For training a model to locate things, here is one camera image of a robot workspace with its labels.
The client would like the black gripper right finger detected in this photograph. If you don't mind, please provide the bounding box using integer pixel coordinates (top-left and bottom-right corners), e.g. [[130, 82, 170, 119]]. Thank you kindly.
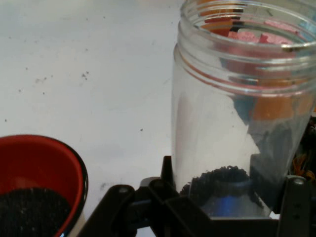
[[276, 175, 316, 237]]

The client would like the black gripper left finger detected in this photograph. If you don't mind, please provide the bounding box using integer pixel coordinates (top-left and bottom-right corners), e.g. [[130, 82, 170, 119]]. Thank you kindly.
[[76, 155, 213, 237]]

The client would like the clear plastic jar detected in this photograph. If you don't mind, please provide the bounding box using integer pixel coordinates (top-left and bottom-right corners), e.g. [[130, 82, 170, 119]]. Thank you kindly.
[[171, 0, 316, 219]]

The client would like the red bowl with black rim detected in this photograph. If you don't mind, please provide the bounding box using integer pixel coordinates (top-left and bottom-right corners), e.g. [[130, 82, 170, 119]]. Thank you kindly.
[[0, 134, 89, 237]]

